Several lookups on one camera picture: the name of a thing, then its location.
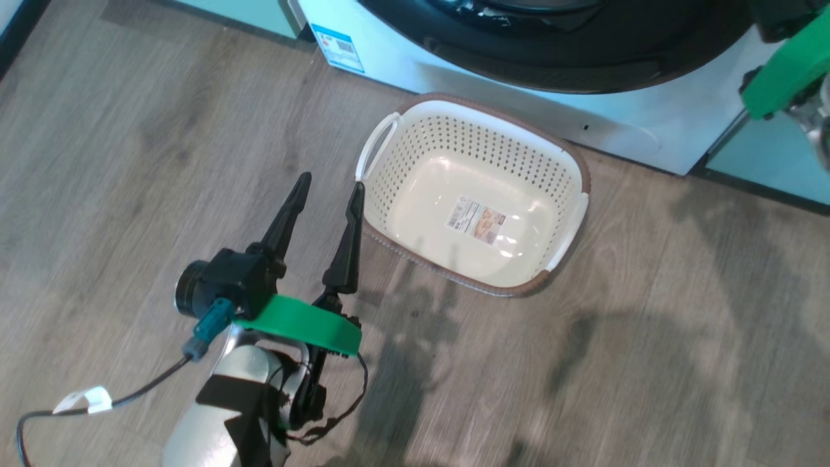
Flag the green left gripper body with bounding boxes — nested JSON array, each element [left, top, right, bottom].
[[233, 294, 362, 429]]

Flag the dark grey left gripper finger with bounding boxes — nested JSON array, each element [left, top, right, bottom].
[[313, 182, 366, 312], [246, 172, 313, 276]]

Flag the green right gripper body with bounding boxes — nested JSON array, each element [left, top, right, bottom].
[[741, 6, 830, 121]]

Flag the washing machine glass door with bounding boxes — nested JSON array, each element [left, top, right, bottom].
[[357, 0, 756, 95]]

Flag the white front-load washing machine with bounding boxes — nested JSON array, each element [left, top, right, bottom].
[[295, 0, 766, 176]]

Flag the wide pale green cabinet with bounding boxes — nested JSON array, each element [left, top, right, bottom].
[[691, 107, 830, 215]]

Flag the cream perforated laundry basket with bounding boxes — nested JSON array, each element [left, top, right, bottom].
[[355, 93, 592, 298]]

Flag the black round motor housing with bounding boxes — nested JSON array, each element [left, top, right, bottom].
[[174, 259, 209, 318]]

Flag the basket product label sticker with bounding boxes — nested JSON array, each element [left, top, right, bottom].
[[445, 197, 508, 245]]

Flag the blue white energy label sticker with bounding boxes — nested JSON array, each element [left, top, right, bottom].
[[310, 23, 366, 74]]

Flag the narrow pale green cabinet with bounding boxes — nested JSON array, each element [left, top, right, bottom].
[[175, 0, 305, 41]]

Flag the thin black looped cable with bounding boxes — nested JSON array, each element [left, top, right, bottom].
[[282, 352, 369, 446]]

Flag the teal cable connector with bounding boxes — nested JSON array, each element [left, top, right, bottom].
[[183, 297, 235, 361]]

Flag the black camera cable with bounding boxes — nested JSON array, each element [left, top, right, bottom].
[[16, 355, 195, 467]]

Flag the white cable label tag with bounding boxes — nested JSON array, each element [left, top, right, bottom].
[[53, 387, 113, 416]]

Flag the black wall baseboard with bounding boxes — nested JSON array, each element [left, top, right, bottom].
[[0, 0, 49, 78]]

